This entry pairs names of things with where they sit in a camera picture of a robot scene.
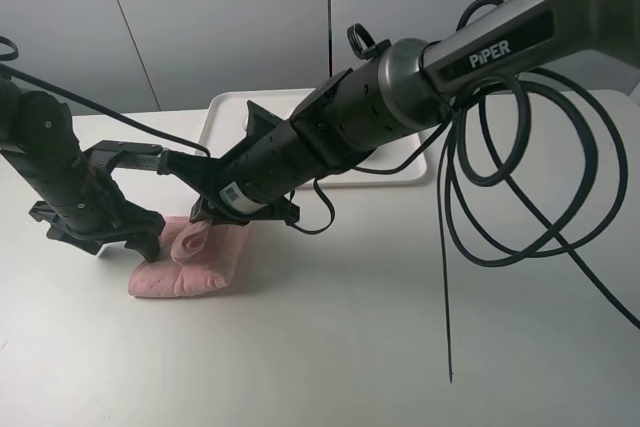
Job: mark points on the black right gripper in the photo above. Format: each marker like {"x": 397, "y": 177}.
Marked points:
{"x": 220, "y": 203}

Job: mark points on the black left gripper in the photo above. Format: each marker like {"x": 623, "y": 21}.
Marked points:
{"x": 89, "y": 215}

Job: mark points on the pink terry towel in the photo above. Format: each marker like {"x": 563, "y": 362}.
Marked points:
{"x": 195, "y": 259}

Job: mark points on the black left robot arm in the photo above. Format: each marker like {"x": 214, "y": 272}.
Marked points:
{"x": 38, "y": 141}

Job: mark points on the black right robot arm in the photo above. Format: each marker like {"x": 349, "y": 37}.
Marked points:
{"x": 404, "y": 89}

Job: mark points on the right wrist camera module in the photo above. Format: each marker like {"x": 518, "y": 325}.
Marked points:
{"x": 260, "y": 122}

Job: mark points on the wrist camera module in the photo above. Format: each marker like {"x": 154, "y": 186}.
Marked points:
{"x": 108, "y": 155}
{"x": 260, "y": 122}

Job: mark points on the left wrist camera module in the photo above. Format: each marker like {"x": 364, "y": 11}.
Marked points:
{"x": 108, "y": 155}

